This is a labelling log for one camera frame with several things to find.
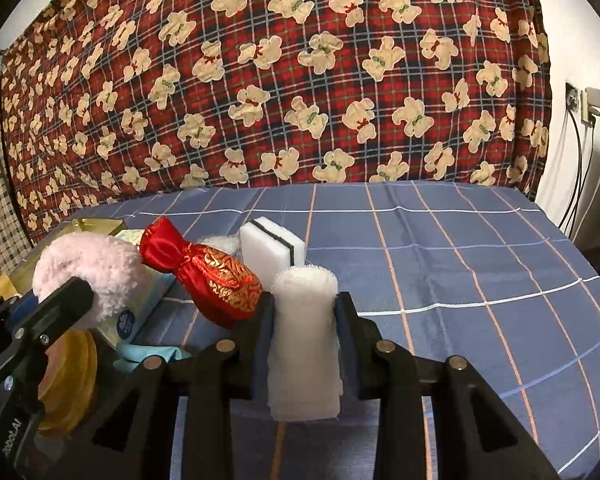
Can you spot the tan cardboard box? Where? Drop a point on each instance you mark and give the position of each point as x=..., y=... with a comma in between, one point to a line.
x=2, y=287

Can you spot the blue plaid tablecloth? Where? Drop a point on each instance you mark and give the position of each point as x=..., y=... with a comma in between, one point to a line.
x=455, y=285

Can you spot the yellow dotted tissue pack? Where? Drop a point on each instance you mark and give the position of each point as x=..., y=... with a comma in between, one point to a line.
x=135, y=310

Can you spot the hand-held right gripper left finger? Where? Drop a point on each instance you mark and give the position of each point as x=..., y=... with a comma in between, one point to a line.
x=260, y=340

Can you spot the white sponge block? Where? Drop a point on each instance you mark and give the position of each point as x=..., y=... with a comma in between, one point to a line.
x=275, y=245

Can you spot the white plug charger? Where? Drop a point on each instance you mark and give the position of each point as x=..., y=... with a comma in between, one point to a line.
x=592, y=105

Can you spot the white towel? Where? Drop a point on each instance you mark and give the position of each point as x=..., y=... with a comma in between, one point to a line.
x=305, y=340

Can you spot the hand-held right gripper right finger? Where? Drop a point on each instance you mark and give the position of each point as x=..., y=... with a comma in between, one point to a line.
x=350, y=340

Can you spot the white fuzzy cloth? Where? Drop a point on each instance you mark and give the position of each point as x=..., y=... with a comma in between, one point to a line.
x=222, y=245

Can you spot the wall power socket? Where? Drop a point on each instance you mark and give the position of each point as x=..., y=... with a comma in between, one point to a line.
x=572, y=96

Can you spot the round gold tin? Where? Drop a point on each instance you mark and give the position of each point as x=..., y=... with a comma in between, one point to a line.
x=72, y=385

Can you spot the pink fluffy cloth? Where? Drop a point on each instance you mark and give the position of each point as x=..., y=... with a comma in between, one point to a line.
x=90, y=270

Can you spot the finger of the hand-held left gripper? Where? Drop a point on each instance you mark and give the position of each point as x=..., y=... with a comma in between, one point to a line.
x=5, y=317
x=55, y=310

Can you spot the red plaid bear-print blanket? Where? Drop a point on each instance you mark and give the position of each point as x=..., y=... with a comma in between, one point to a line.
x=280, y=85

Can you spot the teal cloth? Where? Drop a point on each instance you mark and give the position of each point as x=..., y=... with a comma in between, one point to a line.
x=150, y=355

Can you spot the rectangular gold tin box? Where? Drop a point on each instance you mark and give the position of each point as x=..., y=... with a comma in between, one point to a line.
x=92, y=226

